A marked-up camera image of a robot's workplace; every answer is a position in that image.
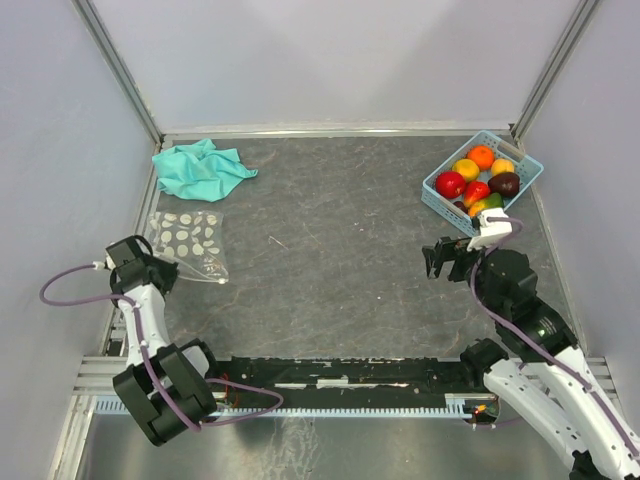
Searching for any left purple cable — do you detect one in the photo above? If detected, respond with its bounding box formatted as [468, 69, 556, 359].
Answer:
[38, 263, 285, 433]

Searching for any yellow orange fruit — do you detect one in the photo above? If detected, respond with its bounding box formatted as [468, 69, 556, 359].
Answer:
[451, 158, 481, 183]

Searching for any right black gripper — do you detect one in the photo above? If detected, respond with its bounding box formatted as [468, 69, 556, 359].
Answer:
[419, 231, 504, 319]

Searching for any red strawberry pear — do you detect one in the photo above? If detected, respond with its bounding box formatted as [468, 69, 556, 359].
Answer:
[463, 181, 491, 209]

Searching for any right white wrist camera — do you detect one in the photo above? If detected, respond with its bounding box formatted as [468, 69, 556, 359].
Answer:
[466, 208, 513, 251]

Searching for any teal crumpled cloth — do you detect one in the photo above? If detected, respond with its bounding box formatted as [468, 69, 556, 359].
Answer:
[152, 139, 258, 203]

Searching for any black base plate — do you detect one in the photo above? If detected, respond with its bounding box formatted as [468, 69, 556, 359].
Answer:
[218, 357, 495, 408]

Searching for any dark purple avocado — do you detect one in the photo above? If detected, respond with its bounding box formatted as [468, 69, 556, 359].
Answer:
[488, 172, 520, 199]

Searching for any orange tangerine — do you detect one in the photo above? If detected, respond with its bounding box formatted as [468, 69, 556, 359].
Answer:
[466, 145, 495, 171]

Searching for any light blue cable duct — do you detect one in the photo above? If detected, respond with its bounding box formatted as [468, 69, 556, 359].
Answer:
[94, 396, 487, 420]

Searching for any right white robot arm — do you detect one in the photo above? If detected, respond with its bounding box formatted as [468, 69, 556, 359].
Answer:
[422, 237, 639, 479]

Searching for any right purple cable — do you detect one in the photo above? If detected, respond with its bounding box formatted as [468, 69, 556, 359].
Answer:
[468, 215, 640, 459]

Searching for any clear dotted zip bag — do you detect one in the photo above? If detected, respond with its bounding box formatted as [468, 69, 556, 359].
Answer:
[147, 210, 229, 285]

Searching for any green orange mango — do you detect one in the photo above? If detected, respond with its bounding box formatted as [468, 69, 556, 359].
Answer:
[467, 193, 504, 218]

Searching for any small dark plum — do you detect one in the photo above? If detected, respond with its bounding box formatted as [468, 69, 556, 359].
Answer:
[454, 201, 468, 214]

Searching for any light blue plastic basket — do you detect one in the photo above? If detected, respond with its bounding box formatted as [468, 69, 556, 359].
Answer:
[421, 130, 544, 236]

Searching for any purple cable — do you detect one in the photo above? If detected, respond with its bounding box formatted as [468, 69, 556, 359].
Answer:
[468, 215, 640, 459]
[38, 263, 285, 433]

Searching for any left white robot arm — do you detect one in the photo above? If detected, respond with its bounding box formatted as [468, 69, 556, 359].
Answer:
[106, 235, 221, 446]

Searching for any red apple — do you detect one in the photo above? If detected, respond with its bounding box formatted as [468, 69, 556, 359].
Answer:
[434, 171, 467, 200]

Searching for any aluminium frame rail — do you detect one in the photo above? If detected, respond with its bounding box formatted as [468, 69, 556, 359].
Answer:
[72, 356, 127, 396]

